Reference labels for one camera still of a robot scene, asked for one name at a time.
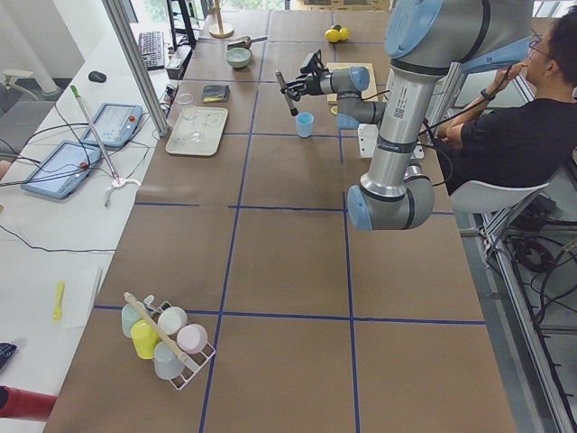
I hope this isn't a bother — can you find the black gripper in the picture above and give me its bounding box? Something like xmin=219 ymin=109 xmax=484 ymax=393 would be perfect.
xmin=286 ymin=50 xmax=332 ymax=100

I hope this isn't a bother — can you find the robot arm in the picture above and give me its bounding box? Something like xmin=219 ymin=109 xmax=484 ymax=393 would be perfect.
xmin=279 ymin=1 xmax=533 ymax=231

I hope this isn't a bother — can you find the light blue plastic cup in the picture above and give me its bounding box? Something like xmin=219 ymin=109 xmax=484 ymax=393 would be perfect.
xmin=295 ymin=112 xmax=315 ymax=138

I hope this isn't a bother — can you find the yellow whole lemon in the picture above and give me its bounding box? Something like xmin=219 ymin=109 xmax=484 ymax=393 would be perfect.
xmin=325 ymin=28 xmax=341 ymax=43
xmin=339 ymin=27 xmax=349 ymax=41

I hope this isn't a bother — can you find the white cup on rack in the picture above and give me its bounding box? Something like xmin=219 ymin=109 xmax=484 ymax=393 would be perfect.
xmin=158 ymin=307 xmax=188 ymax=336

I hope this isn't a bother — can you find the pink cup on rack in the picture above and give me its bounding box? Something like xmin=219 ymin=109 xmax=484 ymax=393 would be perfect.
xmin=177 ymin=324 xmax=207 ymax=354

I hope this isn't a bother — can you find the green cup on rack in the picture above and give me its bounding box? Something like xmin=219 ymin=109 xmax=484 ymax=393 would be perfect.
xmin=121 ymin=303 xmax=142 ymax=338

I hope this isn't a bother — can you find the white cup rack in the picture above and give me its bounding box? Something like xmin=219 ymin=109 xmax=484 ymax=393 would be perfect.
xmin=124 ymin=292 xmax=215 ymax=391

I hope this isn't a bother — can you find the yellow cup on rack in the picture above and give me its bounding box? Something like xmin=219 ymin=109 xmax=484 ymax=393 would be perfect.
xmin=130 ymin=319 xmax=160 ymax=360

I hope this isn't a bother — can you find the grey cup on rack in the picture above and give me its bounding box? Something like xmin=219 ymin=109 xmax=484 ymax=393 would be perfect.
xmin=153 ymin=342 xmax=184 ymax=380

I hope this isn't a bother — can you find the bamboo cutting board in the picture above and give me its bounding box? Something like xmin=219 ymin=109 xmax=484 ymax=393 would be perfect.
xmin=326 ymin=62 xmax=379 ymax=102

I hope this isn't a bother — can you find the metal ice scoop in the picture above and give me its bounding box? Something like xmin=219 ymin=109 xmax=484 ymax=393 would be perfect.
xmin=227 ymin=35 xmax=268 ymax=50

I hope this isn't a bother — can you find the green bowl with ice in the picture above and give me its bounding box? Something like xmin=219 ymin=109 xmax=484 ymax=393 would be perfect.
xmin=224 ymin=47 xmax=252 ymax=69

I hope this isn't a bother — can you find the grey folded cloth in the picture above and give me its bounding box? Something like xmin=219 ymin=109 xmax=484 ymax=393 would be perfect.
xmin=201 ymin=84 xmax=230 ymax=103

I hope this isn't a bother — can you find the wooden mug tree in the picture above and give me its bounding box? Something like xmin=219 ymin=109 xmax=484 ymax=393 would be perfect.
xmin=208 ymin=0 xmax=234 ymax=39

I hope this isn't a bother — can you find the cream bear tray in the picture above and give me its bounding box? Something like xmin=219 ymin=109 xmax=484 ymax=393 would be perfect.
xmin=165 ymin=107 xmax=228 ymax=157

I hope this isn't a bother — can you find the clear wine glass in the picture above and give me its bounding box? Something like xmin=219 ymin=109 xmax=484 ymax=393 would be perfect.
xmin=177 ymin=93 xmax=203 ymax=142

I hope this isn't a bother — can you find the black keyboard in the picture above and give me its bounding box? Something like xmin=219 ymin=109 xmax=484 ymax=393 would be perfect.
xmin=137 ymin=31 xmax=165 ymax=70

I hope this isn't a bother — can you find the blue teach pendant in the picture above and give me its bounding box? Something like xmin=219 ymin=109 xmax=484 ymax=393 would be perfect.
xmin=21 ymin=141 xmax=102 ymax=199
xmin=92 ymin=103 xmax=143 ymax=149

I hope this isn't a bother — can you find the white chair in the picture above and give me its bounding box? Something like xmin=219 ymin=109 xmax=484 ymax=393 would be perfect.
xmin=450 ymin=180 xmax=549 ymax=214

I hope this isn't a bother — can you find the black computer mouse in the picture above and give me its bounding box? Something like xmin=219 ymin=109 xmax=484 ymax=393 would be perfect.
xmin=87 ymin=70 xmax=107 ymax=83

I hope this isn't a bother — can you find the person in black shirt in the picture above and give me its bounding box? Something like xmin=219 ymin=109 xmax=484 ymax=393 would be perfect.
xmin=437 ymin=7 xmax=576 ymax=194

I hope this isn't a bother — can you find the yellow small utensil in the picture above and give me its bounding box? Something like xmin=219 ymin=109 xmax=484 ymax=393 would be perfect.
xmin=52 ymin=281 xmax=65 ymax=321

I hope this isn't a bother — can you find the red bottle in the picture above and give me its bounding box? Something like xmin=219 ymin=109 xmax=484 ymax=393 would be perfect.
xmin=1 ymin=386 xmax=57 ymax=421

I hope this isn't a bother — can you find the aluminium frame post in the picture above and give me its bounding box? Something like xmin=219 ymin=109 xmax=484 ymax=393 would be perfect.
xmin=102 ymin=0 xmax=169 ymax=137

